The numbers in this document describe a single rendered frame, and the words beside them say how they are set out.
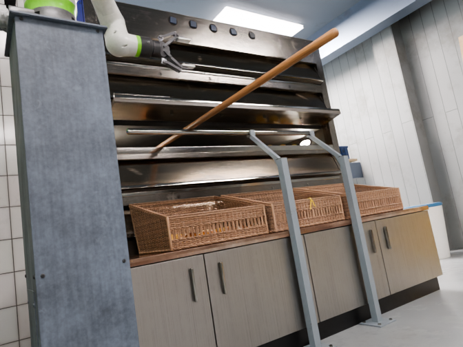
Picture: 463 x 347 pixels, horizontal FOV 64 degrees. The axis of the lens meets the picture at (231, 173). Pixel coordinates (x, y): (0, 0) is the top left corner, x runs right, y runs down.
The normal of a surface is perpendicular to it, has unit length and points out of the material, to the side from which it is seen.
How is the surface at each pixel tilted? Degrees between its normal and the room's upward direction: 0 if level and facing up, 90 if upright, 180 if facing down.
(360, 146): 90
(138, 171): 70
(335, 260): 90
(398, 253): 90
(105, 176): 90
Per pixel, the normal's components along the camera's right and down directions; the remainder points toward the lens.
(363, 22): -0.82, 0.05
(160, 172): 0.44, -0.53
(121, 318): 0.55, -0.21
